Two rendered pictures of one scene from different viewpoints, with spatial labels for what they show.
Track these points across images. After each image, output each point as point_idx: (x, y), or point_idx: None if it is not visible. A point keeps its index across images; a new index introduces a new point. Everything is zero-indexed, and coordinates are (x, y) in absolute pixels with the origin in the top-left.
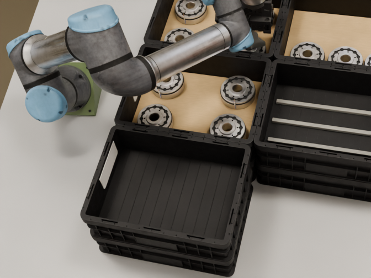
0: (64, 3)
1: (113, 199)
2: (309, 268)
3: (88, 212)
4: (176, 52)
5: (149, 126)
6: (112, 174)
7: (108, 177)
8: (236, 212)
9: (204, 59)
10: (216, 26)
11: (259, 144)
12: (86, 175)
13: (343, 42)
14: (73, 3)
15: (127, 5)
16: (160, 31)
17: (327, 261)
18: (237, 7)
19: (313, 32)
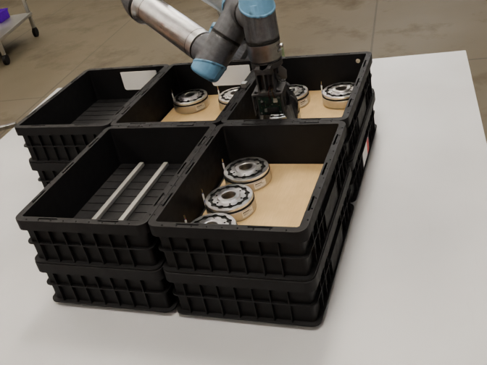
0: (401, 67)
1: (121, 101)
2: (22, 242)
3: (93, 74)
4: (159, 9)
5: (159, 77)
6: None
7: (135, 87)
8: (41, 129)
9: (170, 41)
10: (199, 29)
11: (105, 129)
12: None
13: (275, 206)
14: (401, 71)
15: (400, 97)
16: (309, 84)
17: (22, 254)
18: (217, 30)
19: (297, 181)
